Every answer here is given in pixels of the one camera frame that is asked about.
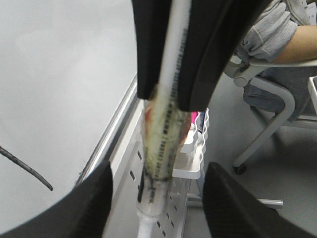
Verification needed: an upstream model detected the grey office chair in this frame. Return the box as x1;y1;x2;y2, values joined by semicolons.
224;56;317;175

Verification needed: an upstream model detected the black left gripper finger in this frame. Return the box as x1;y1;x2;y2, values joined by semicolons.
203;162;313;238
1;161;113;238
132;0;171;100
178;0;270;112

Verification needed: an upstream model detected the white black whiteboard marker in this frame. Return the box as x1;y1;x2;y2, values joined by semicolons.
137;0;191;238

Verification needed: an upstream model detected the white whiteboard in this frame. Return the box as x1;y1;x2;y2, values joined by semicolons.
0;0;136;233

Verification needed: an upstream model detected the white metal frame stand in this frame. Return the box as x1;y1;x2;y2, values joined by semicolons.
104;110;286;238

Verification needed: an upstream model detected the aluminium whiteboard marker tray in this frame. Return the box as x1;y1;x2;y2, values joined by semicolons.
74;75;140;187

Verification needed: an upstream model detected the person in grey clothes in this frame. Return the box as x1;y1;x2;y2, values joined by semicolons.
235;0;317;121

